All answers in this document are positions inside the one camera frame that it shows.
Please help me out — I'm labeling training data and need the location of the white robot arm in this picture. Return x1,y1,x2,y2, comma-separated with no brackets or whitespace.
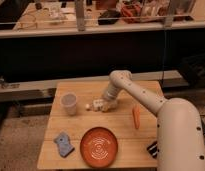
102,70,205,171

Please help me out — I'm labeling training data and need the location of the orange ceramic bowl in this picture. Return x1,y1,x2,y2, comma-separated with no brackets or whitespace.
80,127,118,168

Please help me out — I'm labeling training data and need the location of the orange carrot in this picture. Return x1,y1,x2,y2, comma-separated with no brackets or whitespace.
132,105,140,129

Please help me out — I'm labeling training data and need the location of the clear plastic cup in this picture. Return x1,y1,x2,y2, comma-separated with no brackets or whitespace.
60,92,77,116

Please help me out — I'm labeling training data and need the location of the wooden table board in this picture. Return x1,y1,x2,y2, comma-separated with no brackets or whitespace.
37,81,157,170

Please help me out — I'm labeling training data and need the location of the blue sponge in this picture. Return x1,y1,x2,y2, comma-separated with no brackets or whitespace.
54,132,74,158

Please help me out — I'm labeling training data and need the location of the black and white striped block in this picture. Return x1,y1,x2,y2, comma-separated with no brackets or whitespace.
147,141,157,158

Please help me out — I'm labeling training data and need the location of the black bag on shelf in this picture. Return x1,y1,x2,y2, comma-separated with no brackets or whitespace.
98,10,120,25

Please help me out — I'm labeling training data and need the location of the red object on shelf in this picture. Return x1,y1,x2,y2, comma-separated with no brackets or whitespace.
121,4,141,23

